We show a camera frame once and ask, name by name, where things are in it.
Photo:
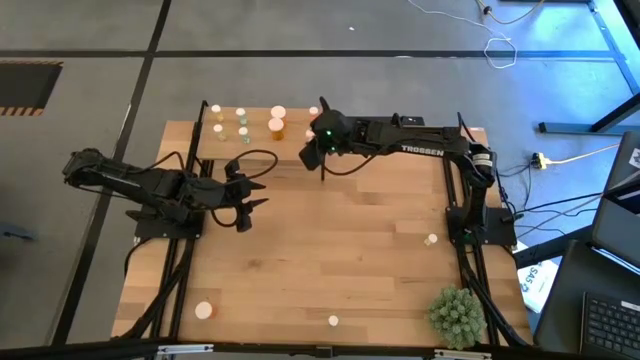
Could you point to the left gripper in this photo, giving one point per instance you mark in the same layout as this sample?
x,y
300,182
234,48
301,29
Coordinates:
x,y
225,192

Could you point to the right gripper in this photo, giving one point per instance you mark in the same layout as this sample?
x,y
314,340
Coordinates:
x,y
330,132

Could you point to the large orange medicine bottle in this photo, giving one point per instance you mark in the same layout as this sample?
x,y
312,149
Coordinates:
x,y
203,310
278,111

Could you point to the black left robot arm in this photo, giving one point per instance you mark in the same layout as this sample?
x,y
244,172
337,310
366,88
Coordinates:
x,y
150,185

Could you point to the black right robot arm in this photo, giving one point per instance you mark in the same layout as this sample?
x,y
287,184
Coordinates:
x,y
425,145

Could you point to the white yellow power plug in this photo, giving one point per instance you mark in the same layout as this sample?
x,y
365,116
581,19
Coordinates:
x,y
539,160

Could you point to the green artificial plant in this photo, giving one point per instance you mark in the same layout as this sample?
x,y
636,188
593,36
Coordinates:
x,y
457,317

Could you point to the black desk leg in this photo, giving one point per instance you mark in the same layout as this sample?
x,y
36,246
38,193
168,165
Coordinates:
x,y
565,127
550,247

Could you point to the black mounting bar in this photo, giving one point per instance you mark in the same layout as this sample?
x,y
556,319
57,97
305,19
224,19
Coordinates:
x,y
75,350

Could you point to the small dark object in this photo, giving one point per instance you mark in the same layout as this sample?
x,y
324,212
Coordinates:
x,y
17,234

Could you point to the black hazard-striped mat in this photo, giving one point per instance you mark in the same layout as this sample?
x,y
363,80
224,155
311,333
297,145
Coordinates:
x,y
27,85

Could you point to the black laptop with keyboard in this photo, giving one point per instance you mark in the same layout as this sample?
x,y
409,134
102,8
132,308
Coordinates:
x,y
565,310

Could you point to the dark grey laptop lid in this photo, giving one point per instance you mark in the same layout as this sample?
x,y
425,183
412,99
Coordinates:
x,y
617,220

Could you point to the silver metal bracket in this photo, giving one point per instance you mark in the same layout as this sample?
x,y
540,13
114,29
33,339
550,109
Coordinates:
x,y
462,354
185,349

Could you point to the black metal frame bar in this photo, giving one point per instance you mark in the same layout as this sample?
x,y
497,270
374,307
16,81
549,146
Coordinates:
x,y
612,47

